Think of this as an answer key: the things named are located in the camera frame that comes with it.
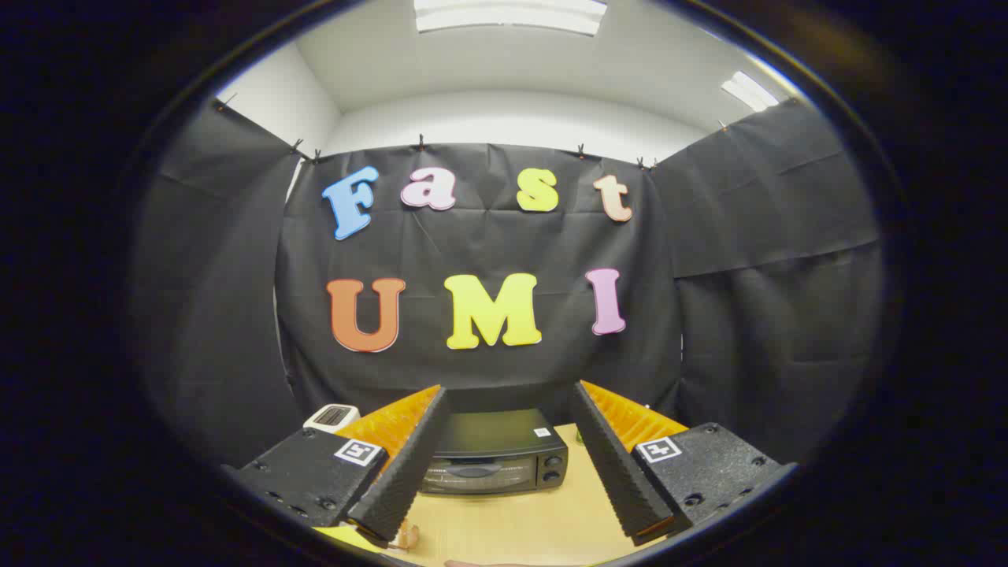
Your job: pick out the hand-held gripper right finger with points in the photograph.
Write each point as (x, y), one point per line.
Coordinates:
(618, 472)

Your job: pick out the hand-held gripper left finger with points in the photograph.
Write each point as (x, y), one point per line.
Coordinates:
(405, 472)

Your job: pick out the black toaster oven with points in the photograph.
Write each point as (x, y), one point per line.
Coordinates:
(496, 441)

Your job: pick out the white pop-up toaster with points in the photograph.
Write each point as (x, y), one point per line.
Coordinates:
(331, 416)

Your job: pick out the small ceiling light panel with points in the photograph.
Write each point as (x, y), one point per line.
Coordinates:
(748, 90)

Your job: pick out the large ceiling light panel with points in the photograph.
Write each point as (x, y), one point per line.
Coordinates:
(508, 14)

